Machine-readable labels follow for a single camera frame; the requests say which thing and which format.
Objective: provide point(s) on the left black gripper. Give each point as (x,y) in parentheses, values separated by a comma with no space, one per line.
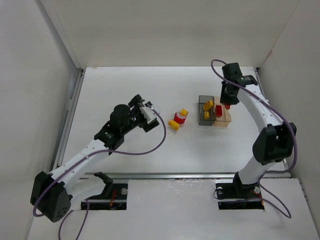
(141,113)

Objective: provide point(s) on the yellow curved lego brick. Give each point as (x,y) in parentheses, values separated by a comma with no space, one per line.
(174,125)

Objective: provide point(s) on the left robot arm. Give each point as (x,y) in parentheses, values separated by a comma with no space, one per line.
(58,192)

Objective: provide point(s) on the grey transparent container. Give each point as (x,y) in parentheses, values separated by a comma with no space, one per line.
(202,99)

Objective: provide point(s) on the aluminium rail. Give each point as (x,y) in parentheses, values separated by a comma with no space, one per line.
(175,176)

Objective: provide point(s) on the yellow rounded lego brick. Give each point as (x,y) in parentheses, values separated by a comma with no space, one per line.
(184,113)

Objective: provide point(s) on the red long lego brick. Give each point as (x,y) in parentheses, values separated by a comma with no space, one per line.
(218,111)

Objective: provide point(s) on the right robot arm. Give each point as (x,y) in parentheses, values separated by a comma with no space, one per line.
(274,142)

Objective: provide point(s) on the small red lego brick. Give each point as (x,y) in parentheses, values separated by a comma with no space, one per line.
(227,106)

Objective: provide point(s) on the yellow square face brick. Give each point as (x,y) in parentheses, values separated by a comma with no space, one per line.
(206,115)

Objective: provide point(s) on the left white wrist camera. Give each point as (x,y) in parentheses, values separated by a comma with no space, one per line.
(149,111)

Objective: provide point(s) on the orange transparent container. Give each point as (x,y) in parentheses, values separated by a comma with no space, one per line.
(226,119)

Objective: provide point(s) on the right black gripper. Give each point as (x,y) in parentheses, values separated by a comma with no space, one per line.
(229,99)

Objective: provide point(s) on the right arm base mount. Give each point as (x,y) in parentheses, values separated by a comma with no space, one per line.
(233,197)

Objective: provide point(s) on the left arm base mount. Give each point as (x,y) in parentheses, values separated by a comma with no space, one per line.
(113,199)

